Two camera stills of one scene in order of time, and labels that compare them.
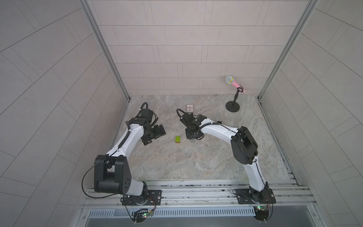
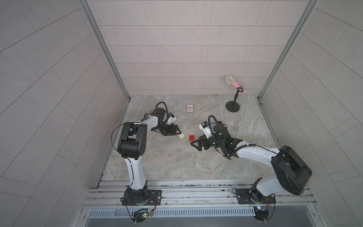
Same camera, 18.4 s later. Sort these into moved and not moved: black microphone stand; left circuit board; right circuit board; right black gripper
Moved: right black gripper
Not moved: black microphone stand; left circuit board; right circuit board
